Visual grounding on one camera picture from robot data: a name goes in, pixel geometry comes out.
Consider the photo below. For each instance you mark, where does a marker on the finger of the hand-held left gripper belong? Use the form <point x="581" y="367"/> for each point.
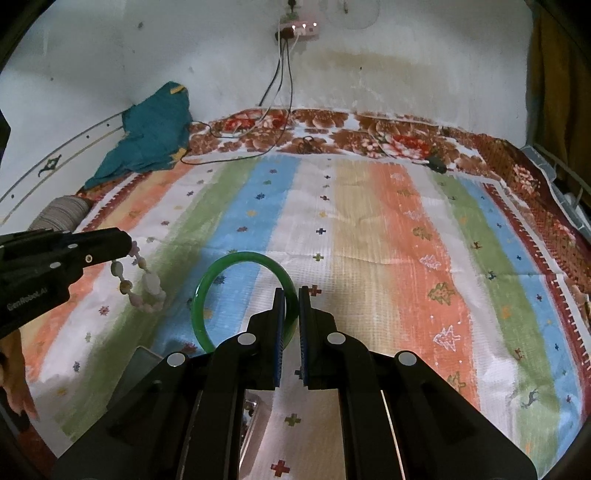
<point x="106" y="240"/>
<point x="99" y="263"/>

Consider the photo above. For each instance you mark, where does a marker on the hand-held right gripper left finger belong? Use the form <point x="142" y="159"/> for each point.
<point x="278" y="339"/>

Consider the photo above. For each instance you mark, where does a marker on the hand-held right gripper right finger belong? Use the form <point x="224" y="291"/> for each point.
<point x="304" y="339"/>

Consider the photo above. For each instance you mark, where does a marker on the green jade bangle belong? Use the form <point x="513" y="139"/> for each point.
<point x="203" y="295"/>

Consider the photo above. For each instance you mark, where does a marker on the silver metal tin box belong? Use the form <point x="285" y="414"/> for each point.
<point x="143" y="364"/>

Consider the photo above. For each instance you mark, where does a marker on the person's left hand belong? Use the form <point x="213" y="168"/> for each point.
<point x="18" y="378"/>

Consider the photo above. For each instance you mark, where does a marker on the grey striped rolled cloth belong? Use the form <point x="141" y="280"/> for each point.
<point x="62" y="213"/>

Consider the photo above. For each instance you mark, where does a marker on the teal cloth bundle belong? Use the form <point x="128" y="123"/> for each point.
<point x="147" y="134"/>

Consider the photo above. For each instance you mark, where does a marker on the striped pastel blanket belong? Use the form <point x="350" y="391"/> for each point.
<point x="369" y="240"/>

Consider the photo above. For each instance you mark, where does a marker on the small dark charger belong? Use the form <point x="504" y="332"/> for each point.
<point x="437" y="165"/>

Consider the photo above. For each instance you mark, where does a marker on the pink power strip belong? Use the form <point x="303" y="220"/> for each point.
<point x="300" y="29"/>

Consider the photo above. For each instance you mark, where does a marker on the hanging yellow and teal cloths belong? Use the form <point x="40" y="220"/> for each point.
<point x="561" y="69"/>

